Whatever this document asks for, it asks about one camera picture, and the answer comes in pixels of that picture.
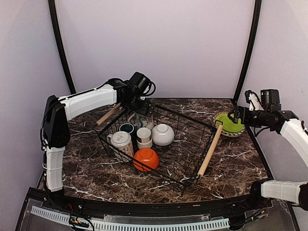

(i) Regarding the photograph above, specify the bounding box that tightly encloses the orange bowl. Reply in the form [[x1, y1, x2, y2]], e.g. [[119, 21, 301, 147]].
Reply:
[[133, 148, 160, 172]]

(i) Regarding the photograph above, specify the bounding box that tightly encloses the white brown striped cup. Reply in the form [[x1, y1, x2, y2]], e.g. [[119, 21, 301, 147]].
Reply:
[[137, 127, 153, 149]]

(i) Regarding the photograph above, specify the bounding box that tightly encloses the wooden rack handle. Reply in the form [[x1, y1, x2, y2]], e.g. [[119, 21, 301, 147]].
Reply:
[[197, 125, 223, 177], [96, 103, 121, 126]]

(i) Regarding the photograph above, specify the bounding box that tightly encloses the white ribbed bowl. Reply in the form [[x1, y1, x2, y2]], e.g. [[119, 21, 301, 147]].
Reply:
[[152, 124, 175, 146]]

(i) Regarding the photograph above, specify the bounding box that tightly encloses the tall dragon pattern mug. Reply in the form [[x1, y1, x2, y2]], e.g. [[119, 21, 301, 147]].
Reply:
[[128, 113, 154, 130]]

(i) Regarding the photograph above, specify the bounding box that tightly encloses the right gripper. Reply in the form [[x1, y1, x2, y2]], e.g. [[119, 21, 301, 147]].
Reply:
[[228, 105, 270, 127]]

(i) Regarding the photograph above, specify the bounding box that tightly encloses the dark green cup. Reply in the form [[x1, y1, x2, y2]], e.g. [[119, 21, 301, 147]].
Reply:
[[119, 123, 135, 134]]

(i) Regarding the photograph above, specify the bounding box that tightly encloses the black front rail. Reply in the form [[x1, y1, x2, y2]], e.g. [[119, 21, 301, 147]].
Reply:
[[44, 193, 268, 217]]

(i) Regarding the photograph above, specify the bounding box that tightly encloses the yellow woven pattern plate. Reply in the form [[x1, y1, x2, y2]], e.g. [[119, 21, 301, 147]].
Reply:
[[213, 112, 245, 134]]

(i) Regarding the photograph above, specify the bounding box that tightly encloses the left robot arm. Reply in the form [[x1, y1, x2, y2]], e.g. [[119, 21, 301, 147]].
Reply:
[[39, 72, 156, 210]]

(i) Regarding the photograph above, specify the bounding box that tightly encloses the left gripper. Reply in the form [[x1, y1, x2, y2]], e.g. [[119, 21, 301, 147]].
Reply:
[[124, 94, 156, 117]]

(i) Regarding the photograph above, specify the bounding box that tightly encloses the white leaf pattern mug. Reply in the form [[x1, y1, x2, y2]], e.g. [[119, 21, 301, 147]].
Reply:
[[107, 131, 134, 163]]

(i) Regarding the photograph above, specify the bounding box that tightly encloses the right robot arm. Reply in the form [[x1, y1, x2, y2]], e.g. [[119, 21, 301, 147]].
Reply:
[[228, 89, 308, 210]]

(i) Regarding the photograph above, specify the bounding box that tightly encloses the left wooden rack handle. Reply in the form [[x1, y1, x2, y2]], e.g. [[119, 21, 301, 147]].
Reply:
[[96, 103, 121, 126]]

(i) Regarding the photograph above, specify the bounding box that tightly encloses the white slotted cable duct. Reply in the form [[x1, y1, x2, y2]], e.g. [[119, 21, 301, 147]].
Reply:
[[30, 206, 230, 231]]

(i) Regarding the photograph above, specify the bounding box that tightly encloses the lime green plate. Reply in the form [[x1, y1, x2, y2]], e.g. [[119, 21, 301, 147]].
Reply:
[[214, 113, 244, 132]]

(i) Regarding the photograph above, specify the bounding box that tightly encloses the grey deer pattern plate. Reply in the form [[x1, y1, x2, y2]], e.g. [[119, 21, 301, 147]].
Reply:
[[211, 115, 246, 138]]

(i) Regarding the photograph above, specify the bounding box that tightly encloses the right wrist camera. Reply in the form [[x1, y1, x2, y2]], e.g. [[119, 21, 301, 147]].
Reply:
[[244, 90, 263, 111]]

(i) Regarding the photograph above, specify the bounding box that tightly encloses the black wire dish rack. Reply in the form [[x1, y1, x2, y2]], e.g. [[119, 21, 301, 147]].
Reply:
[[92, 91, 217, 196]]

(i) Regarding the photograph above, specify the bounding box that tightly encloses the right wooden rack handle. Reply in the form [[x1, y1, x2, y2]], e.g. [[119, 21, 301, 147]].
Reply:
[[197, 125, 223, 177]]

